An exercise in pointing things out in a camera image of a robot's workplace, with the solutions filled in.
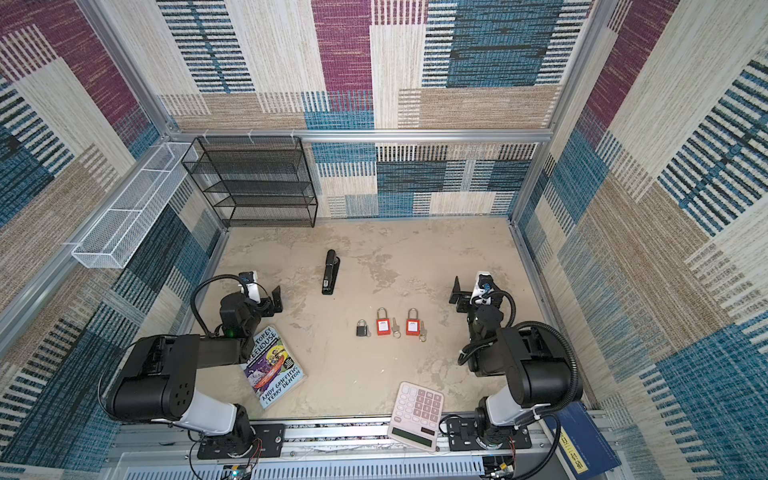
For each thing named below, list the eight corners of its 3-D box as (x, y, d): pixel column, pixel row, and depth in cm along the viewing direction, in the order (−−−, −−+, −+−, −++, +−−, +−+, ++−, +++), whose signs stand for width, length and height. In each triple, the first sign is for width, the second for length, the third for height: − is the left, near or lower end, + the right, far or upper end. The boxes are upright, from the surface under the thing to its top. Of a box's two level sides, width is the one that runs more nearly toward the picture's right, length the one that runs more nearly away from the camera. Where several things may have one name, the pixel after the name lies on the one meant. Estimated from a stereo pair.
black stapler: (323, 294, 101) (321, 286, 98) (329, 257, 111) (327, 249, 108) (336, 294, 101) (334, 286, 98) (341, 257, 111) (339, 249, 108)
